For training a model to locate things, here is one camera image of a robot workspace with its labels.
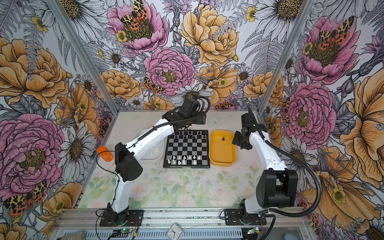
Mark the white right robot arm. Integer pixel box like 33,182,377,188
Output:
233,110,300,224

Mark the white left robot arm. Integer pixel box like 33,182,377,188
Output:
105,96,211,226

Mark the black white chessboard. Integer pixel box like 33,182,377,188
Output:
163,130,211,169

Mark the yellow plastic tub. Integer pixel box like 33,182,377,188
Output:
209,130,236,167

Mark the white plastic tub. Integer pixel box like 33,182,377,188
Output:
141,139,165,161

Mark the orange pill bottle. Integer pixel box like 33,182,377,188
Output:
97,146,114,162

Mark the white analog clock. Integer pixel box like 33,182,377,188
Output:
167,223,184,240

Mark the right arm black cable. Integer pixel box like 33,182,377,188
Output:
246,103,322,240

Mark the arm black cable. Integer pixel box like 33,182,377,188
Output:
246,103,322,240
95,95,212,240

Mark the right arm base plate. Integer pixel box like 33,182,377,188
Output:
220,209,267,226

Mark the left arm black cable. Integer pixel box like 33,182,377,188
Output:
95,95,212,240

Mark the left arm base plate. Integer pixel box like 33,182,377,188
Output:
99,210,144,227

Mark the aluminium front rail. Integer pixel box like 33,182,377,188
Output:
55,207,310,230

